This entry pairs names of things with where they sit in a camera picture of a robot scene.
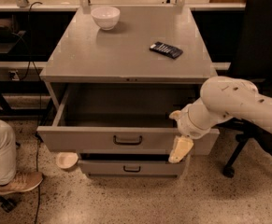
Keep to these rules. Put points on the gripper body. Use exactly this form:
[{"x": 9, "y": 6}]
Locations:
[{"x": 186, "y": 127}]

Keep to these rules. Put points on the grey top drawer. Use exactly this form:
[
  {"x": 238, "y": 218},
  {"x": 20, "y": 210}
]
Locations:
[{"x": 117, "y": 118}]

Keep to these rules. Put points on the grey drawer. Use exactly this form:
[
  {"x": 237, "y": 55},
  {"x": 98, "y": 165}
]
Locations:
[
  {"x": 98, "y": 164},
  {"x": 117, "y": 118}
]

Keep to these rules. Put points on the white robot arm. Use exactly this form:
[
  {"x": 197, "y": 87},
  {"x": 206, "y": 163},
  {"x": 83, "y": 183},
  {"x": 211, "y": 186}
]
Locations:
[{"x": 221, "y": 98}]

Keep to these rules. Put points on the grey metal drawer cabinet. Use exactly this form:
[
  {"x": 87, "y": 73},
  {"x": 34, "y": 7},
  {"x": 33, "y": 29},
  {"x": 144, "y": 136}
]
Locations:
[{"x": 88, "y": 54}]

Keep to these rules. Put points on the grey bottom drawer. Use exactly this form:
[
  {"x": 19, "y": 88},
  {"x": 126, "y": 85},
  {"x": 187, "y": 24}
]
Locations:
[{"x": 98, "y": 164}]

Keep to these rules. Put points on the black calculator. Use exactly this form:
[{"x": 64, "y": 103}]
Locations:
[{"x": 166, "y": 50}]

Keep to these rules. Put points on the beige bowl on floor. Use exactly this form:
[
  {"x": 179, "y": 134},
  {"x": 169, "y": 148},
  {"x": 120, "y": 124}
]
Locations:
[{"x": 66, "y": 160}]

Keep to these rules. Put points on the black office chair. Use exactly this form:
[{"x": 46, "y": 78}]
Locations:
[{"x": 253, "y": 60}]

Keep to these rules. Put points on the white bowl on cabinet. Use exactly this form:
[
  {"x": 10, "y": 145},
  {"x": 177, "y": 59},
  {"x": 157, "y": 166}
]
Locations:
[{"x": 106, "y": 17}]

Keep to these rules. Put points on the tan sneaker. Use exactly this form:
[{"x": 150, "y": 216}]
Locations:
[{"x": 22, "y": 182}]

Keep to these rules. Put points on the person leg beige trousers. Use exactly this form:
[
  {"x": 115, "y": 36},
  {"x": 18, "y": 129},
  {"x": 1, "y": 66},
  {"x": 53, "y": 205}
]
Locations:
[{"x": 7, "y": 153}]

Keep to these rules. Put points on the black chair caster base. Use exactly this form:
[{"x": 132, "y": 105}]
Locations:
[{"x": 7, "y": 204}]

